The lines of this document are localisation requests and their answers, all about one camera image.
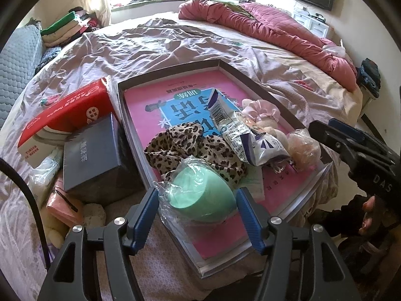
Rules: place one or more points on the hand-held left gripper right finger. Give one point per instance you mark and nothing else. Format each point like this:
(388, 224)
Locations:
(247, 219)

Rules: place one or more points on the dark shallow tray box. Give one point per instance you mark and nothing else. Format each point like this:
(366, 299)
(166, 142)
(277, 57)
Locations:
(175, 72)

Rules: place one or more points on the beige folded blanket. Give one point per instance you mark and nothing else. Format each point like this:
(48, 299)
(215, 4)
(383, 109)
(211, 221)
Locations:
(62, 36)

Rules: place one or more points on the pink scrunchie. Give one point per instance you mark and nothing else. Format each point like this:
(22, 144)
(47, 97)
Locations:
(266, 109)

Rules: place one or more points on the pink tissue packet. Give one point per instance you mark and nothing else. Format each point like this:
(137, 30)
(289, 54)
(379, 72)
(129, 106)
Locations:
(62, 207)

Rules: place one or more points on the dark grey box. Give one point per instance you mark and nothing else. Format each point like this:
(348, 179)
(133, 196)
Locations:
(91, 153)

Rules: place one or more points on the dark blue knitted blanket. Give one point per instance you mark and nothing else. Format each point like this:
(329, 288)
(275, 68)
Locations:
(48, 59)

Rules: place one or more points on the person's right hand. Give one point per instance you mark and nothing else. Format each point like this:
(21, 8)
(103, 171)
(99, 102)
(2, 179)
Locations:
(369, 214)

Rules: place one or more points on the grey quilted headboard cover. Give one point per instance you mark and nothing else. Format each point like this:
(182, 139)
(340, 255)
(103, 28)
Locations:
(15, 69)

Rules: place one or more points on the bed with beige sheet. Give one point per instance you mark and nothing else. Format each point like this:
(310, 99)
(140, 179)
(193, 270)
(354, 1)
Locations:
(313, 69)

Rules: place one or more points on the leopard print cloth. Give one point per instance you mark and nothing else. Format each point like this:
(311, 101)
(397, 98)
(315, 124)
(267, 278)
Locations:
(188, 144)

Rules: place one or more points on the white plastic bag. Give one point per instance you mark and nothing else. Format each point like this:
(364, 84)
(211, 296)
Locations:
(333, 50)

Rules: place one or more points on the pale green wipes pack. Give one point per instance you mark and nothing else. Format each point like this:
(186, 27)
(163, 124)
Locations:
(47, 175)

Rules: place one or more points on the pink quilt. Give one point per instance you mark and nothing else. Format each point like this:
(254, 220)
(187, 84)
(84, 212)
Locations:
(266, 22)

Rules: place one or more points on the green bowl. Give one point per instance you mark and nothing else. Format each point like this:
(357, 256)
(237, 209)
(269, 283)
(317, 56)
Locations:
(197, 194)

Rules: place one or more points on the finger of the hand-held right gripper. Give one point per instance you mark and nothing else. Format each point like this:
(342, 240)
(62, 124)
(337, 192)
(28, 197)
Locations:
(332, 141)
(351, 128)

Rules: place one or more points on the white drawer cabinet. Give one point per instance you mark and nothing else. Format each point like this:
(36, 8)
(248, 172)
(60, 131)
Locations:
(310, 18)

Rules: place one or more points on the green folded blanket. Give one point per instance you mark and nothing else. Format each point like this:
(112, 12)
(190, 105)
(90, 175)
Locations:
(58, 25)

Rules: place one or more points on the red and white tissue box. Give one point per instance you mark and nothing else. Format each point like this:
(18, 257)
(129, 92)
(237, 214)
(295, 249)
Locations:
(69, 106)

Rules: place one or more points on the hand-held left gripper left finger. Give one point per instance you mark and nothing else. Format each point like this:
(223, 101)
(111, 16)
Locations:
(145, 216)

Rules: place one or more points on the pile of dark clothes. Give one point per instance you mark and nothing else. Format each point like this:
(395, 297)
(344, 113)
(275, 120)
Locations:
(369, 75)

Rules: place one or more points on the white and purple snack packet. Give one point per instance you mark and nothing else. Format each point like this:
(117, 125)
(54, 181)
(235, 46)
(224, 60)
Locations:
(247, 141)

